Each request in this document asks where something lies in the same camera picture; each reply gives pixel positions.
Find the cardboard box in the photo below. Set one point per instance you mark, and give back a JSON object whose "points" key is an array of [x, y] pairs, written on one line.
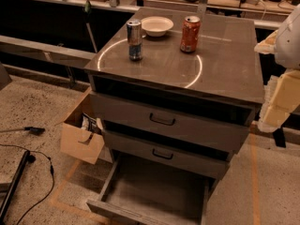
{"points": [[77, 142]]}

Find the grey top drawer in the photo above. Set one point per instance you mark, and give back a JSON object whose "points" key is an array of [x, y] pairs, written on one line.
{"points": [[180, 126]]}

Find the white bowl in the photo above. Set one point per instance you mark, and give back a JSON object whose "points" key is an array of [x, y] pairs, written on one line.
{"points": [[156, 26]]}

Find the silver blue energy can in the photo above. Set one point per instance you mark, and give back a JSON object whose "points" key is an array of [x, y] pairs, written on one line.
{"points": [[135, 39]]}

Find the black-tipped tool on floor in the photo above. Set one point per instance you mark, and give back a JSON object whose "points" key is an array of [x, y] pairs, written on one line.
{"points": [[32, 130]]}

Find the grey middle drawer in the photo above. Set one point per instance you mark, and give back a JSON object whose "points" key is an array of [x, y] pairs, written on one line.
{"points": [[180, 159]]}

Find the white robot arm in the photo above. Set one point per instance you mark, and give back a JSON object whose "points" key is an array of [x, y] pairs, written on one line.
{"points": [[288, 42]]}

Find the grey open bottom drawer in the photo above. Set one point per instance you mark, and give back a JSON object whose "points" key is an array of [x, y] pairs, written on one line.
{"points": [[138, 191]]}

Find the grey drawer cabinet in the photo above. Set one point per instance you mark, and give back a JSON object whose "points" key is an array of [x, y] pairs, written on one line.
{"points": [[222, 80]]}

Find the green-handled tool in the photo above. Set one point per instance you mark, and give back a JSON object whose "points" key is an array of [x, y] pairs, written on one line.
{"points": [[87, 8]]}

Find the black bar on floor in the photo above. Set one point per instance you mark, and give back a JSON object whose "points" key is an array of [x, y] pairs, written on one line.
{"points": [[8, 189]]}

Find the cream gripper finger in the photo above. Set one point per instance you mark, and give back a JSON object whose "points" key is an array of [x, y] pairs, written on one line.
{"points": [[268, 45], [281, 98]]}

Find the orange soda can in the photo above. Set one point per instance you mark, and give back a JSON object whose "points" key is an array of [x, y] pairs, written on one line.
{"points": [[190, 33]]}

